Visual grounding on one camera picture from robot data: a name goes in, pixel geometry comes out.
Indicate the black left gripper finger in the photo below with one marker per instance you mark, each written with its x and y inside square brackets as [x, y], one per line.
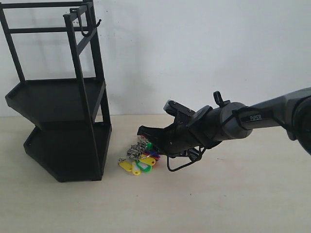
[151, 142]

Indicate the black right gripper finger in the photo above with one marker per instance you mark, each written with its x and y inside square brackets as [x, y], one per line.
[151, 132]

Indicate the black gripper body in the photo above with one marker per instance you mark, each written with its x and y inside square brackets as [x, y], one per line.
[175, 138]

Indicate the colourful key tag bunch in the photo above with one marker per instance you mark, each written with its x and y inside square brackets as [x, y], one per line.
[141, 157]

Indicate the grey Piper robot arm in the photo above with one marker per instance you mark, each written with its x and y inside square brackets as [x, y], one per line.
[208, 127]

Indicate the black two-tier corner rack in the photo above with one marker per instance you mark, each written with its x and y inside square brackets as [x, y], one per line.
[71, 115]

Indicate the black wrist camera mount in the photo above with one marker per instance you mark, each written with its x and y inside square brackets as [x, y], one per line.
[181, 113]

